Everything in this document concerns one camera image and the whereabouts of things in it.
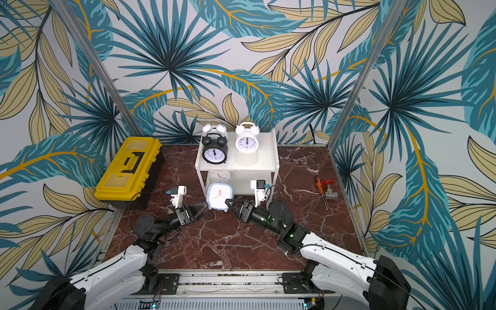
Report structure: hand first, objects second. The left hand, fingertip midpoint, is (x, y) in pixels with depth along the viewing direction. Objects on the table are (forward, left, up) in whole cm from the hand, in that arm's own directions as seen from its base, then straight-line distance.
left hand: (209, 209), depth 67 cm
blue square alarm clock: (+4, -3, +4) cm, 6 cm away
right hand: (+1, -6, +3) cm, 7 cm away
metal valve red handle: (+19, -54, -21) cm, 61 cm away
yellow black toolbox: (+16, +37, -7) cm, 41 cm away
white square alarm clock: (+16, -2, -3) cm, 17 cm away
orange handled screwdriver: (+28, -50, -22) cm, 62 cm away
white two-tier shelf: (+22, -13, -8) cm, 27 cm away
